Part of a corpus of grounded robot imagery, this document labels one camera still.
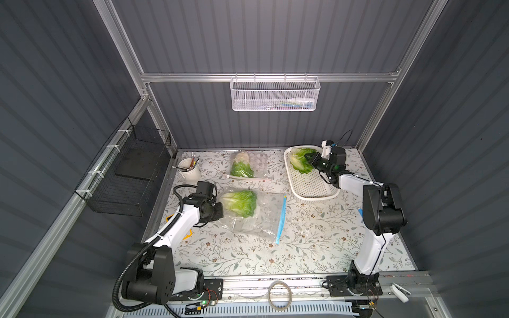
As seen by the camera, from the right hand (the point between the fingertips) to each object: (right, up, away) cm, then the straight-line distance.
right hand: (308, 154), depth 96 cm
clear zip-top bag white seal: (-24, -4, +15) cm, 28 cm away
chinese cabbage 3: (-33, -6, +6) cm, 34 cm away
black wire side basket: (-76, -12, -23) cm, 80 cm away
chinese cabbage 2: (-32, -23, -7) cm, 40 cm away
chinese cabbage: (-4, -3, +5) cm, 7 cm away
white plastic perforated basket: (+3, -16, +7) cm, 18 cm away
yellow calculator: (-55, -36, -8) cm, 66 cm away
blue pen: (+6, -20, -38) cm, 43 cm away
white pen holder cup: (-58, -8, +1) cm, 59 cm away
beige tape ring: (-13, -53, -24) cm, 59 cm away
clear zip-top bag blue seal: (-20, -32, -1) cm, 38 cm away
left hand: (-41, -28, -9) cm, 51 cm away
